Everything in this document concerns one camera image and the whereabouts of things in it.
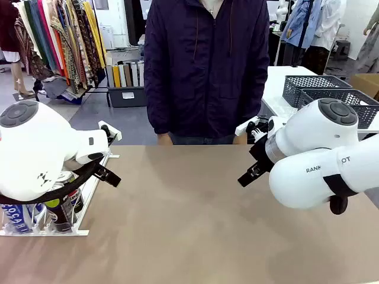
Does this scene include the black clothes rack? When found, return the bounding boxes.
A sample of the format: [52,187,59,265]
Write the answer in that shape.
[32,0,112,108]

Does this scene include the mannequin legs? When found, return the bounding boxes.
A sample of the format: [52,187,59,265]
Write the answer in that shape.
[11,59,35,97]

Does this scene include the maroon garment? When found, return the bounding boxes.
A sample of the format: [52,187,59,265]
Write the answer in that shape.
[0,0,20,53]

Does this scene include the person's right hand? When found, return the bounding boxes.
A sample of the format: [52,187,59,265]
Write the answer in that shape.
[156,133,174,146]

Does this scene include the white can dispenser rack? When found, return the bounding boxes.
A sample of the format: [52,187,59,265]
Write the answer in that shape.
[0,149,121,237]

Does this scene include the brown sample board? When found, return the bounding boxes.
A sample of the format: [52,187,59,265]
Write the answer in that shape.
[123,63,133,88]

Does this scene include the cream hanging garment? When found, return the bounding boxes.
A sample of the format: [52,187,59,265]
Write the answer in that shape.
[13,1,39,57]

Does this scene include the orange hanging garment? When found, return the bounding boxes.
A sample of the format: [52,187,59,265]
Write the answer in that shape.
[53,29,71,86]

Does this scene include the white side table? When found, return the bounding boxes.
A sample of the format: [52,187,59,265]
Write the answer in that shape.
[262,65,379,134]

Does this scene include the person's right forearm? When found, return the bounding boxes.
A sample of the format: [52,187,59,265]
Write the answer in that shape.
[144,73,173,137]

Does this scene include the green hanging garment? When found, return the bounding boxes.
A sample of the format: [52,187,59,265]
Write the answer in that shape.
[23,0,45,60]

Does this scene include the person's left forearm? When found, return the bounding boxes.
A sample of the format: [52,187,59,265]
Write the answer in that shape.
[236,73,271,137]

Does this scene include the mannequin in grey dress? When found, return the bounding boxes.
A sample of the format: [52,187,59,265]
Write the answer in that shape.
[354,8,379,75]

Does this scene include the grey cloth pile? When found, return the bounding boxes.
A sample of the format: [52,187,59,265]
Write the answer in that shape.
[43,76,72,100]

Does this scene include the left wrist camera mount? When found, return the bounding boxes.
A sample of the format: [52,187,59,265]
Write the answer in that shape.
[98,120,123,146]

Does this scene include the dark patterned hanging garment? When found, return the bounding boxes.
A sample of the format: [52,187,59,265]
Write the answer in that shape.
[70,0,100,88]

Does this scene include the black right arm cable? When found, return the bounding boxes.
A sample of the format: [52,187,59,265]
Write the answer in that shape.
[322,174,359,215]

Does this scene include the white shirt on mannequin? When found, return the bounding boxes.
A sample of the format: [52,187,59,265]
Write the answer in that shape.
[310,0,347,51]

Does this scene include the grey plastic woven basket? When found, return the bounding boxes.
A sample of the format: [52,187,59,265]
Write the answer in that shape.
[297,88,379,130]
[282,75,353,109]

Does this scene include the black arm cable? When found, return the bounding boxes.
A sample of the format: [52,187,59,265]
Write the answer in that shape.
[322,174,359,215]
[0,159,104,205]

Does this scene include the black stool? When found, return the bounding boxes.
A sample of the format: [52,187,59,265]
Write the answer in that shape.
[336,40,352,62]

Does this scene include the yellow hanging garment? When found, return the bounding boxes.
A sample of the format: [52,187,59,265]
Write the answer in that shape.
[82,1,107,69]

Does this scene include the dark skirt on mannequin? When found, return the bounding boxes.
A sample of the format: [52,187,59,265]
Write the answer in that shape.
[301,46,331,76]

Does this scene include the cardboard box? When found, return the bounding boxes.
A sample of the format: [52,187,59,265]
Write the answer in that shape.
[349,72,379,101]

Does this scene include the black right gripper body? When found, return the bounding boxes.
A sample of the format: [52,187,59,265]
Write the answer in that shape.
[249,135,279,176]

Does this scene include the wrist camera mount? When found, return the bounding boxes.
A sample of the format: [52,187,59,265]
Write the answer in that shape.
[98,120,123,146]
[235,116,287,141]

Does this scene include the dark trousers on mannequin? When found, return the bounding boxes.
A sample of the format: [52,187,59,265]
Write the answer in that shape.
[282,43,306,67]

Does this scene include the black Pepsi can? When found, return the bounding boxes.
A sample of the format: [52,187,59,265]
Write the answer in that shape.
[56,170,85,214]
[44,183,75,233]

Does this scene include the black stand pole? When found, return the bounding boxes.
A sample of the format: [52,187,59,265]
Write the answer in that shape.
[296,0,314,51]

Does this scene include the brown paisley garment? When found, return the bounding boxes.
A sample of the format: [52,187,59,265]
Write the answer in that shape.
[14,17,54,80]

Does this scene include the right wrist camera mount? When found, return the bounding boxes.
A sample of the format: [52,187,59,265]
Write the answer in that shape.
[235,116,287,141]

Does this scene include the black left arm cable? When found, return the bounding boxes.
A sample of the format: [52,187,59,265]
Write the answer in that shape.
[0,159,104,205]

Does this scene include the white air purifier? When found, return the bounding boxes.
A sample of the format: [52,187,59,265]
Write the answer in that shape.
[99,25,115,50]

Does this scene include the grey storage bin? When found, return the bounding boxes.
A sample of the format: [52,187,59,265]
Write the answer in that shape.
[107,85,148,108]

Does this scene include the pink hanging garment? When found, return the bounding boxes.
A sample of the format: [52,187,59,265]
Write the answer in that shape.
[37,0,60,72]

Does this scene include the person in navy jacket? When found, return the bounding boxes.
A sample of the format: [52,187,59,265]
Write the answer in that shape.
[144,0,271,146]

